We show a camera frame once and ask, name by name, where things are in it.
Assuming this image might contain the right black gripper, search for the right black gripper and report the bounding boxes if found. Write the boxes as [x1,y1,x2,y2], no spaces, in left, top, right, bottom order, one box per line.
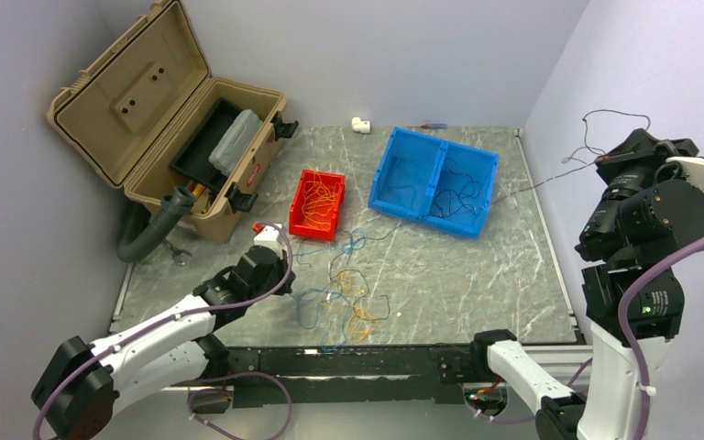
[577,126,704,244]

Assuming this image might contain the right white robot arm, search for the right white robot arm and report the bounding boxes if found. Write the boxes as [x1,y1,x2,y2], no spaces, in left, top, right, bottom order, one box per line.
[468,128,704,439]

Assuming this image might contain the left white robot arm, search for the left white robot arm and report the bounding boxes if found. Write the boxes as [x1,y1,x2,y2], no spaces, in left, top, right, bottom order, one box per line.
[30,244,295,439]

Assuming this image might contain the white pipe elbow fitting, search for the white pipe elbow fitting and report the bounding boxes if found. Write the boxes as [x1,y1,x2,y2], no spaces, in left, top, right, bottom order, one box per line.
[350,116,371,134]

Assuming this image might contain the steel wrench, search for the steel wrench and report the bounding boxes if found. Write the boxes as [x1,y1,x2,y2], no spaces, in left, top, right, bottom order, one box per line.
[160,239,193,266]

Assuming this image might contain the red small plastic bin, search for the red small plastic bin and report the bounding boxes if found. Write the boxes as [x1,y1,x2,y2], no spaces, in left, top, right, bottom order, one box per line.
[289,169,346,242]

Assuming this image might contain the yellow tools in case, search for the yellow tools in case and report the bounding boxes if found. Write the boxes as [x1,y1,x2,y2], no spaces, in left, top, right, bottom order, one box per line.
[186,180,217,215]

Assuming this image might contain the grey plastic organizer box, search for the grey plastic organizer box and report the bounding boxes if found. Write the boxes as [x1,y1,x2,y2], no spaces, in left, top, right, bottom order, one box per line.
[208,109,262,177]

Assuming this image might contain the black tray in case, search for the black tray in case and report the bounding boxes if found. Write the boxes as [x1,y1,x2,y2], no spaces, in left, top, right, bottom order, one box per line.
[170,98,242,193]

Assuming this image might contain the blue double plastic bin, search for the blue double plastic bin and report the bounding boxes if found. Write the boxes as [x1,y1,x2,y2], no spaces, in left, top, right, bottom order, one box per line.
[368,127,500,238]

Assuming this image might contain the tan open tool case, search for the tan open tool case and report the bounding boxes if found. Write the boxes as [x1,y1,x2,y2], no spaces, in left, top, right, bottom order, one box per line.
[47,1,288,243]

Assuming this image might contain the grey corrugated hose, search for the grey corrugated hose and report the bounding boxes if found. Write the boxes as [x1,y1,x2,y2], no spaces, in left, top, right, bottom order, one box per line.
[115,186,198,264]

